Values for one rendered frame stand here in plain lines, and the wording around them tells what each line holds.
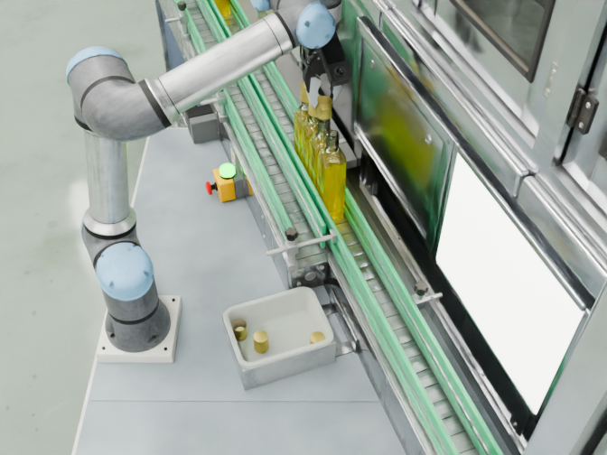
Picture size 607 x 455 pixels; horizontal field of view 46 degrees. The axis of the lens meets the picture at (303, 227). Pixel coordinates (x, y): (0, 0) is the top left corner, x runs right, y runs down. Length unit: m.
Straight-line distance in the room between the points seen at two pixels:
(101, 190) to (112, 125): 0.27
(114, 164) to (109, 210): 0.13
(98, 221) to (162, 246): 0.36
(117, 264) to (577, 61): 1.00
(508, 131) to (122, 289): 0.84
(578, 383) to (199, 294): 1.39
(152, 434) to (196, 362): 0.20
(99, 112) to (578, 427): 1.01
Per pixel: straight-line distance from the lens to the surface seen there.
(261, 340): 1.67
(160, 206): 2.08
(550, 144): 1.19
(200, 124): 2.21
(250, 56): 1.34
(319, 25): 1.34
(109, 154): 1.52
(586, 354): 0.54
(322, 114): 1.67
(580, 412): 0.57
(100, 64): 1.43
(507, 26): 1.27
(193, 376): 1.71
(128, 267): 1.59
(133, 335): 1.69
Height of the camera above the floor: 2.19
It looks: 47 degrees down
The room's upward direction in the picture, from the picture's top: straight up
